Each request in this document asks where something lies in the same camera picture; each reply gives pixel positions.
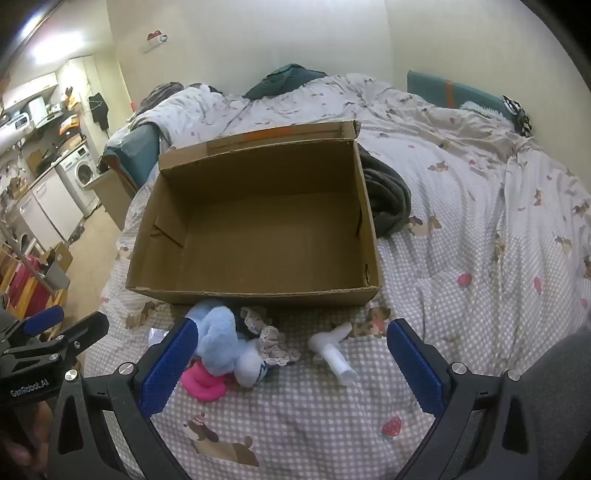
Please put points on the light blue plush toy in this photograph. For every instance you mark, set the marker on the light blue plush toy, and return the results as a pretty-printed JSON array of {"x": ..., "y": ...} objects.
[{"x": 219, "y": 337}]

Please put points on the red white wall hook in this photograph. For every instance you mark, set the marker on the red white wall hook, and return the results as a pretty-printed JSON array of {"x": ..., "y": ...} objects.
[{"x": 157, "y": 38}]

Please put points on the pink rubber duck toy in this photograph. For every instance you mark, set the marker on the pink rubber duck toy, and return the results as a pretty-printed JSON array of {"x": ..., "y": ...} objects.
[{"x": 203, "y": 383}]

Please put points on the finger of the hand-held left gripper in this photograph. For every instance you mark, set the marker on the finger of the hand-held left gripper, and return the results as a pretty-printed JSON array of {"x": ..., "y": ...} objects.
[
  {"x": 44, "y": 319},
  {"x": 85, "y": 334}
]

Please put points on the white cloth toy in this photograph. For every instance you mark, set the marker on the white cloth toy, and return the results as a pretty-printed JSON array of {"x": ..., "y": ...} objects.
[{"x": 330, "y": 350}]

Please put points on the beige lace cloth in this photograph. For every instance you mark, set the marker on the beige lace cloth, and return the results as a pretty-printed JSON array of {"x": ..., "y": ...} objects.
[{"x": 274, "y": 344}]

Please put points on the white washing machine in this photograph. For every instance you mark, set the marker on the white washing machine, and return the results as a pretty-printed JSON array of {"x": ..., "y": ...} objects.
[{"x": 81, "y": 175}]

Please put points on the person's grey trouser leg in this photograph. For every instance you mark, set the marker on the person's grey trouser leg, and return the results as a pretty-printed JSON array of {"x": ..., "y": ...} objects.
[{"x": 561, "y": 406}]

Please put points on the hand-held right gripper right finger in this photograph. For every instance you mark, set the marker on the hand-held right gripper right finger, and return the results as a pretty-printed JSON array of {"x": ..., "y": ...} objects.
[{"x": 418, "y": 364}]

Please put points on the wooden nightstand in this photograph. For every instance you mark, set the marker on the wooden nightstand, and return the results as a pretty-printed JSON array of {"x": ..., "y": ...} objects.
[{"x": 113, "y": 198}]

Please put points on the person's left hand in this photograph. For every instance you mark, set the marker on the person's left hand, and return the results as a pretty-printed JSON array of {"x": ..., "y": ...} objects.
[{"x": 25, "y": 434}]

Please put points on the white fluffy cloth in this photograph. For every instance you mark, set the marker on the white fluffy cloth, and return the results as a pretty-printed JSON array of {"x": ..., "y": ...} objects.
[{"x": 485, "y": 110}]

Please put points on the grey bin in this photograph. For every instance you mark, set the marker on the grey bin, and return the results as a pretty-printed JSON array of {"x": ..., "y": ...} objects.
[{"x": 56, "y": 277}]

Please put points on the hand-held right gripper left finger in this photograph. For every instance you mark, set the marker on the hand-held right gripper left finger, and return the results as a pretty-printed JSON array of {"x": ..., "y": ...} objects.
[{"x": 164, "y": 369}]

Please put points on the brown cardboard box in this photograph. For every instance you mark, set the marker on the brown cardboard box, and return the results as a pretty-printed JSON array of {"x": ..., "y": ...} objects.
[{"x": 258, "y": 230}]

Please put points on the grey striped cloth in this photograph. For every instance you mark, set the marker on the grey striped cloth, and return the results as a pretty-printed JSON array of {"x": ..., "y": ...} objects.
[{"x": 159, "y": 94}]

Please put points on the dark green cloth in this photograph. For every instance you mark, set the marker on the dark green cloth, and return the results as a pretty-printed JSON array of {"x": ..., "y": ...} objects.
[{"x": 281, "y": 81}]

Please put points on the clear plastic packet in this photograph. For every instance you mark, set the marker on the clear plastic packet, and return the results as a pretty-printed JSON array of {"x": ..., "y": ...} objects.
[{"x": 158, "y": 334}]

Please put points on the teal headboard with orange stripe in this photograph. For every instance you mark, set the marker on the teal headboard with orange stripe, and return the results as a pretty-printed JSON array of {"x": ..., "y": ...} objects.
[{"x": 443, "y": 90}]

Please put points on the dark grey blanket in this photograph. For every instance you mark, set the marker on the dark grey blanket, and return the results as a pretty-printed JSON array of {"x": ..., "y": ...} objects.
[{"x": 385, "y": 194}]

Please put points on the black hanging garment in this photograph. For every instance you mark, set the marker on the black hanging garment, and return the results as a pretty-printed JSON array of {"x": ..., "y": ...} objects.
[{"x": 98, "y": 110}]

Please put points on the black white checkered cloth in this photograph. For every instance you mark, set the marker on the black white checkered cloth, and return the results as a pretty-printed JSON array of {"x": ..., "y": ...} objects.
[{"x": 519, "y": 115}]

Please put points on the small cardboard box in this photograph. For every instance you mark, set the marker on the small cardboard box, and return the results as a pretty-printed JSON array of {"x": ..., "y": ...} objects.
[{"x": 62, "y": 256}]

